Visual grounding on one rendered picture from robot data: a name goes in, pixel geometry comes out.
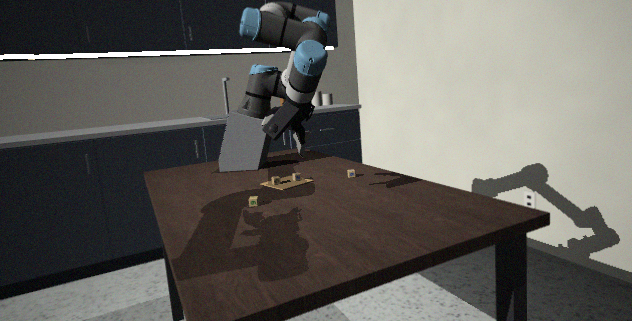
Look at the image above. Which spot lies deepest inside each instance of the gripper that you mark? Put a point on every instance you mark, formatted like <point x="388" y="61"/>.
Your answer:
<point x="301" y="136"/>

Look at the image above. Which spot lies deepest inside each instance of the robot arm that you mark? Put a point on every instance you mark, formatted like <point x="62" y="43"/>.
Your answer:
<point x="305" y="33"/>

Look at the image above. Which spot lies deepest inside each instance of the tan square mat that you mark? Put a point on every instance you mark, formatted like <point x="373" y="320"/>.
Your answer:
<point x="287" y="183"/>

